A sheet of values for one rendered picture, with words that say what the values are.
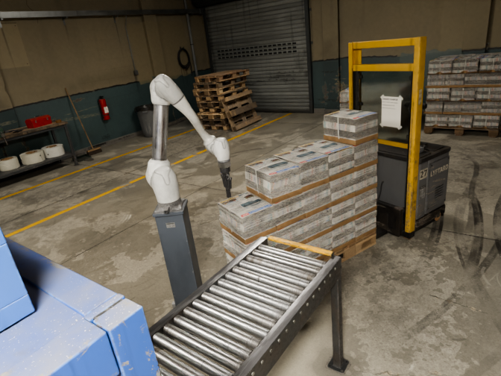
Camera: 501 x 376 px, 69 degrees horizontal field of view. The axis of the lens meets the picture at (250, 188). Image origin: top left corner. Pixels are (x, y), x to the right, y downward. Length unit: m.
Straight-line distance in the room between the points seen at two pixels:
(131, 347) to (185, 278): 1.97
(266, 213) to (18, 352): 2.16
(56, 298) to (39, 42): 8.31
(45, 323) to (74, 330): 0.08
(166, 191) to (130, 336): 1.74
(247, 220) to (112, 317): 1.98
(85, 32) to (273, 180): 7.45
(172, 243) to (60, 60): 7.02
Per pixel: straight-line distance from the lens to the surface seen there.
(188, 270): 2.66
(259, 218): 2.69
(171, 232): 2.52
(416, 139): 3.52
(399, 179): 3.90
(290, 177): 2.76
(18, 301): 0.81
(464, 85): 7.34
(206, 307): 1.89
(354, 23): 9.47
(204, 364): 1.64
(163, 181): 2.40
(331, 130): 3.36
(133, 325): 0.74
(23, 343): 0.78
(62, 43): 9.21
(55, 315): 0.81
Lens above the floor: 1.98
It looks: 22 degrees down
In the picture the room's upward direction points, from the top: 7 degrees counter-clockwise
